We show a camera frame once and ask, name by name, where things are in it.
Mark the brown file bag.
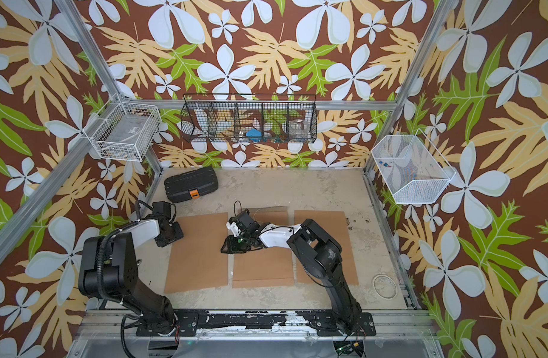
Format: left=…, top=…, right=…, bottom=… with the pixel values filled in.
left=164, top=213, right=229, bottom=294
left=232, top=207, right=294, bottom=289
left=294, top=210, right=359, bottom=285

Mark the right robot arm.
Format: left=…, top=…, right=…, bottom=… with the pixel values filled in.
left=220, top=210, right=362, bottom=334

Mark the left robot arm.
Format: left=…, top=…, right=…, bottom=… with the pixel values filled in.
left=78, top=200, right=184, bottom=336

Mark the blue object in basket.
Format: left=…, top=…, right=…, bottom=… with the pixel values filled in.
left=246, top=128, right=263, bottom=143

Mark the clear round lid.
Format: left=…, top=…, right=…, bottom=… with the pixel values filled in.
left=372, top=274, right=399, bottom=300

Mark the white mesh basket right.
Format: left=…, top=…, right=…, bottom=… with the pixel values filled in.
left=372, top=131, right=457, bottom=206

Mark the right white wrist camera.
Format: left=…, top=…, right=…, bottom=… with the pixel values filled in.
left=226, top=222, right=240, bottom=238

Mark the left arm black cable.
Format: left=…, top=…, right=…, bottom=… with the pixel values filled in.
left=94, top=200, right=178, bottom=358

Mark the white wire basket left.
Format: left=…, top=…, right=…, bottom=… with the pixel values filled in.
left=86, top=98, right=162, bottom=162

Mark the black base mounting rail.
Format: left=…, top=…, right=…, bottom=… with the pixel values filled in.
left=137, top=310, right=377, bottom=338

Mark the black wire basket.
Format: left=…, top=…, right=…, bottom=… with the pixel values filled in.
left=178, top=93, right=319, bottom=143

